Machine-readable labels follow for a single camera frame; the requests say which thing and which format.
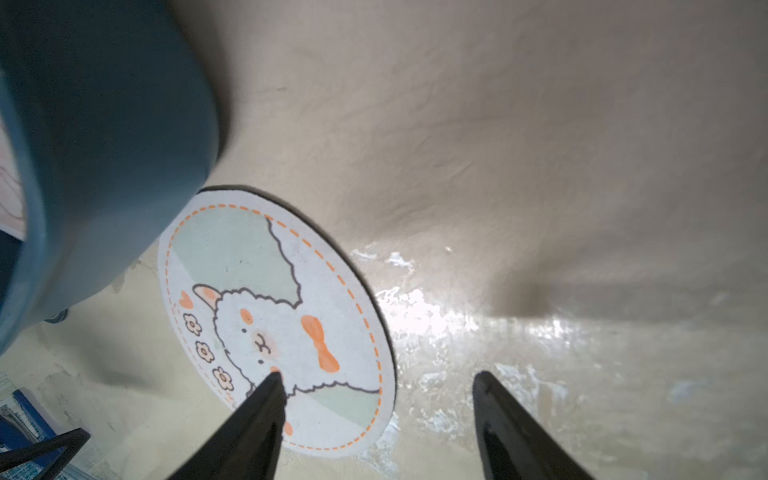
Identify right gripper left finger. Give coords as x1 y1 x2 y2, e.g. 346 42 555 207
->
170 372 287 480

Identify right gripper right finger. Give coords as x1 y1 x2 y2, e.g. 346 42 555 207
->
472 371 592 480

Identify teal plastic storage box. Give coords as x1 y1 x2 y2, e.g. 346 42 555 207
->
1 1 219 347

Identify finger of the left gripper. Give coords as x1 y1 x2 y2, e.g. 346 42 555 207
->
1 428 91 480

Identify white dog coaster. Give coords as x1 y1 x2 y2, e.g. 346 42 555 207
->
158 188 397 458

